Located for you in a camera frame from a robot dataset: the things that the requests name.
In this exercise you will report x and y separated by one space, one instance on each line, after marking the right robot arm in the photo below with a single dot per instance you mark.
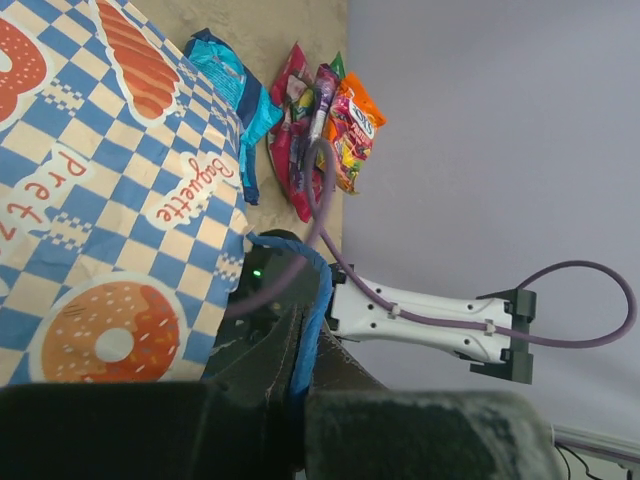
481 331

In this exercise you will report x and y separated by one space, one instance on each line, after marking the teal blue snack bag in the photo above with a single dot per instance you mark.
251 101

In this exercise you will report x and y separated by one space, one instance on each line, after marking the red Real snack bag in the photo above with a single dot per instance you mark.
287 150

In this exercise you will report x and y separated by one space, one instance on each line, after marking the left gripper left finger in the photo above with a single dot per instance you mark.
234 425

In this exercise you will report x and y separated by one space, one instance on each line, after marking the blue checkered paper bag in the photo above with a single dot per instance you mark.
123 219

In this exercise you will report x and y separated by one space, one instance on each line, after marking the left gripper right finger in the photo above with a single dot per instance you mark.
355 428

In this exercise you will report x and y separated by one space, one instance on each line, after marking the orange Fox's fruits candy bag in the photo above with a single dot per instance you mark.
352 123

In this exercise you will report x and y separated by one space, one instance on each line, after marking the green Fox's candy bag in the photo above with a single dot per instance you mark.
337 66

